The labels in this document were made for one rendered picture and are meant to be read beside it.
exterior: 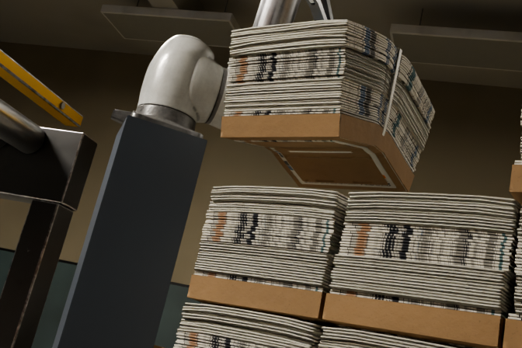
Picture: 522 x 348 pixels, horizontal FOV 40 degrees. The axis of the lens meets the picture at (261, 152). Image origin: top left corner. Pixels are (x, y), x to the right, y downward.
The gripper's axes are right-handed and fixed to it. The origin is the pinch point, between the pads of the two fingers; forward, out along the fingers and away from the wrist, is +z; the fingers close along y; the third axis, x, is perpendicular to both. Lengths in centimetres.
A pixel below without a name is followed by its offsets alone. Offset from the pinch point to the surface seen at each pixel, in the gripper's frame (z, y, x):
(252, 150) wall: 503, -208, -454
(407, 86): 6.2, 16.0, 14.9
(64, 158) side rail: -47, 59, -12
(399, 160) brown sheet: 10.6, 31.2, 14.7
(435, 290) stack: -11, 63, 38
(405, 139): 11.6, 25.8, 14.3
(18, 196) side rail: -48, 67, -18
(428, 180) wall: 576, -209, -254
